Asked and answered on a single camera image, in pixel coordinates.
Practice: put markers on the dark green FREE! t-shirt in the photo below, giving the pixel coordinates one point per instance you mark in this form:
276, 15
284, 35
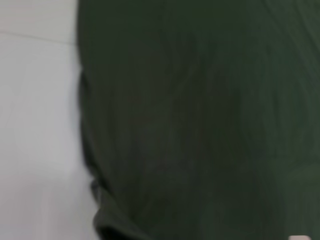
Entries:
200, 112

